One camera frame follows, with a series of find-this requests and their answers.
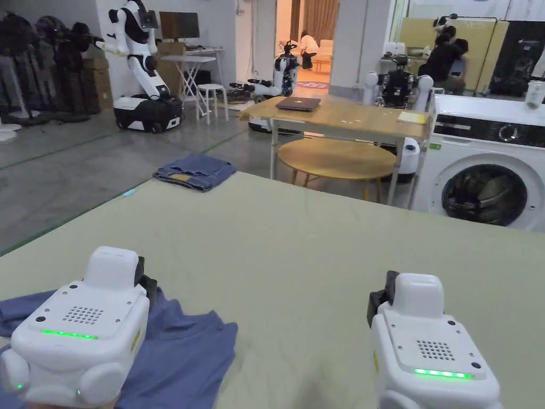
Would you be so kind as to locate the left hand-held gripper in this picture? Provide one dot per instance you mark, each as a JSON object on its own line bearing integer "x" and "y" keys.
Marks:
{"x": 81, "y": 341}

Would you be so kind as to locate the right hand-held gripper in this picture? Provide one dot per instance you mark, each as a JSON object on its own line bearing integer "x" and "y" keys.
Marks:
{"x": 425, "y": 341}

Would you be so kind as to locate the blue shirt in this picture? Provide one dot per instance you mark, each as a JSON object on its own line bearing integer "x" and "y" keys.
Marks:
{"x": 187, "y": 353}

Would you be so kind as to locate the bed with pale green sheet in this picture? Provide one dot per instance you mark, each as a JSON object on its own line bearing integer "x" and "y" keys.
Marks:
{"x": 298, "y": 255}

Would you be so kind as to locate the white washing machine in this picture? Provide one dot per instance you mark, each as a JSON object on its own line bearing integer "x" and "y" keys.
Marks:
{"x": 481, "y": 170}

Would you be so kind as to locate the folded blue garment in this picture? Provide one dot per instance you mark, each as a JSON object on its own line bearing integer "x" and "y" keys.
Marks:
{"x": 196, "y": 172}

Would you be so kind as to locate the stack of brown cartons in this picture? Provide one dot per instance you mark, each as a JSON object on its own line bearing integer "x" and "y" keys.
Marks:
{"x": 97, "y": 85}

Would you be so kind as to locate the white and black humanoid robot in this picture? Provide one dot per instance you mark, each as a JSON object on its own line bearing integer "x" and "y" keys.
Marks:
{"x": 398, "y": 85}

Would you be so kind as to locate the white humanoid robot on base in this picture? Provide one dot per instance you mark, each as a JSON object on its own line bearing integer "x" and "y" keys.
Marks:
{"x": 138, "y": 64}

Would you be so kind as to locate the small white wheeled robot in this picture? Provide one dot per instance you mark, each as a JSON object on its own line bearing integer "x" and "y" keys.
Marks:
{"x": 285, "y": 72}

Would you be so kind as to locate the low white robot with arms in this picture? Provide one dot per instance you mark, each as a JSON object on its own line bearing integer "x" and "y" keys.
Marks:
{"x": 255, "y": 87}

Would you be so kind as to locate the white desk with monitor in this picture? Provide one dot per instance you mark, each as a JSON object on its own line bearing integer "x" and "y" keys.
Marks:
{"x": 183, "y": 25}

